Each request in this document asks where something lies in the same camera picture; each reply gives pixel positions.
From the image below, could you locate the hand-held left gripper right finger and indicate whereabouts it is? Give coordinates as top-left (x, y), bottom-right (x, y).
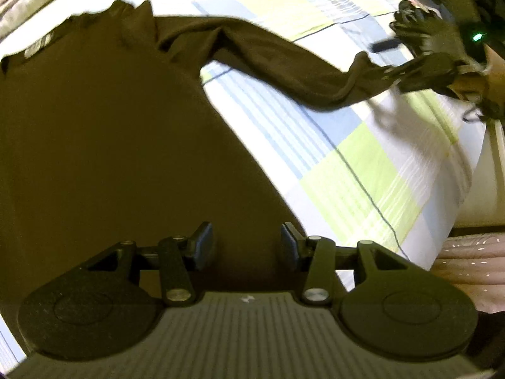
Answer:
top-left (279, 223), bottom-right (415, 306)

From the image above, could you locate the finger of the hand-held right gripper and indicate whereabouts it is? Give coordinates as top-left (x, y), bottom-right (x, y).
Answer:
top-left (369, 39), bottom-right (401, 53)
top-left (379, 53), bottom-right (458, 93)

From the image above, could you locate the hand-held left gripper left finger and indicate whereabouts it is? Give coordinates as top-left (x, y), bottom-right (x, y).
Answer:
top-left (85, 221), bottom-right (216, 306)

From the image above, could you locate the dark brown long-sleeved shirt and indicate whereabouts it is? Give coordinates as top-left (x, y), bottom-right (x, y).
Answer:
top-left (0, 0), bottom-right (397, 316)

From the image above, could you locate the bed with checkered sheet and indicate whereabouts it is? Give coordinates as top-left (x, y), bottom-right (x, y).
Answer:
top-left (0, 0), bottom-right (505, 368)

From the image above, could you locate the pink pleated curtain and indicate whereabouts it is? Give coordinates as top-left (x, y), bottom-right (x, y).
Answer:
top-left (432, 233), bottom-right (505, 316)

